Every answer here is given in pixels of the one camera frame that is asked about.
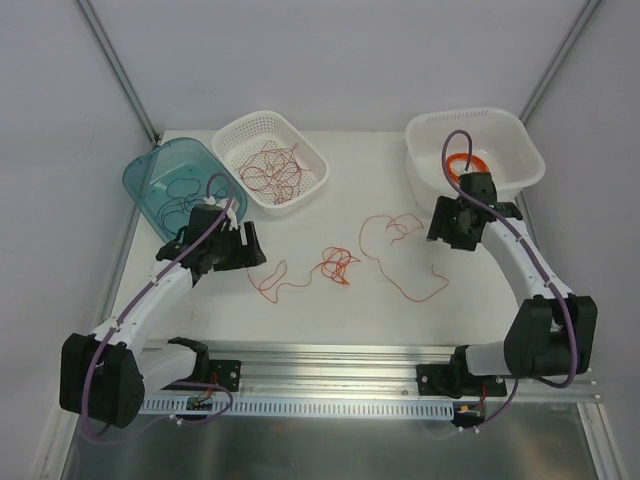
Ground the dark purple thin cable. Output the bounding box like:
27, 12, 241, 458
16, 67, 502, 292
159, 177, 211, 221

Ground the orange red cable bundle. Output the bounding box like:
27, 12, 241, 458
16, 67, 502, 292
246, 212, 450, 305

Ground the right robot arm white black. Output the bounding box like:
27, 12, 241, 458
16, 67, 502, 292
427, 173, 598, 395

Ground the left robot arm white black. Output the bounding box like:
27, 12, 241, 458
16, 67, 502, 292
59, 204, 266, 428

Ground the white deep plastic tub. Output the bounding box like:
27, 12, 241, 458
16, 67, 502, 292
405, 108, 545, 213

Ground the teal transparent plastic bin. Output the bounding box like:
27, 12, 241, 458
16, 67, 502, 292
122, 137, 248, 242

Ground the white perforated plastic basket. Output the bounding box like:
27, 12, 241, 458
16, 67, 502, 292
211, 110, 330, 217

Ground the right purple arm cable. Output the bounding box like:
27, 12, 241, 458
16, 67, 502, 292
440, 130, 581, 389

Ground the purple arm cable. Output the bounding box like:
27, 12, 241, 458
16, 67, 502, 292
81, 172, 238, 443
440, 130, 581, 389

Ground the orange coiled cable in tub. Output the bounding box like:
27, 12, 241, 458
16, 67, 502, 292
443, 152, 494, 186

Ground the dark cable in teal bin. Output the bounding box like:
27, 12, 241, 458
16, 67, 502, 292
158, 196, 201, 236

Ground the red cable in basket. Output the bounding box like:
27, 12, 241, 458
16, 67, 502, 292
256, 148, 308, 185

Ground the aluminium mounting rail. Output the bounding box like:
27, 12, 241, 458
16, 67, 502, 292
139, 342, 604, 401

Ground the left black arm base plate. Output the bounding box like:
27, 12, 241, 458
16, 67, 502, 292
204, 359, 242, 392

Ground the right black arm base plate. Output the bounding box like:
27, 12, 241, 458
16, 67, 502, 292
416, 364, 507, 400

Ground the white slotted cable duct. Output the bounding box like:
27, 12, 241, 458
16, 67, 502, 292
140, 394, 454, 422

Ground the right aluminium frame post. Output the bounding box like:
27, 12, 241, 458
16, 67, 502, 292
519, 0, 605, 126

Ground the aluminium frame post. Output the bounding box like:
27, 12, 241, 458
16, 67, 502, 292
519, 0, 605, 126
73, 0, 160, 146

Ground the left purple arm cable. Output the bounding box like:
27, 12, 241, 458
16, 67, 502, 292
81, 172, 238, 443

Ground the left aluminium frame post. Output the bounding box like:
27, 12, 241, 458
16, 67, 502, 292
73, 0, 160, 146

